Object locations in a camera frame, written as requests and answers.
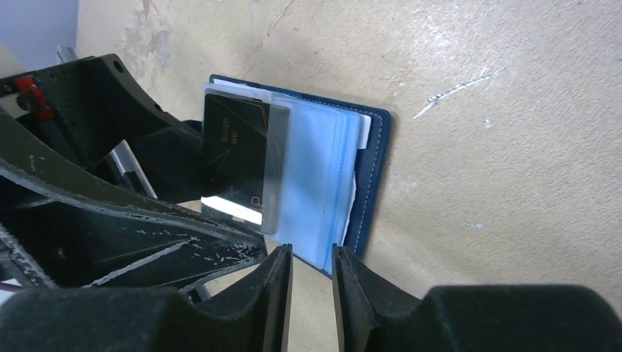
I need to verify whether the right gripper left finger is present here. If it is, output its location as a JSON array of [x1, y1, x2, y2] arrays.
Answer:
[[1, 245, 293, 351]]

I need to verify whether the blue card holder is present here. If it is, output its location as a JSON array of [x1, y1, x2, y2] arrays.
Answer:
[[202, 75, 391, 276]]

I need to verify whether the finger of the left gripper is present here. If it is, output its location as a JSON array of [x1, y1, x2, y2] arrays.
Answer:
[[1, 114, 267, 290]]

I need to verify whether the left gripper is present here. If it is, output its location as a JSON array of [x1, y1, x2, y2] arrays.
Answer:
[[1, 54, 203, 203]]

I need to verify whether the black VIP credit card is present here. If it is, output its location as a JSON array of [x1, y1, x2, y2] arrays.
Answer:
[[201, 89, 290, 235]]

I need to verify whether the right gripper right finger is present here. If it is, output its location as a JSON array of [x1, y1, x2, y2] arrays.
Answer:
[[332, 246, 621, 351]]

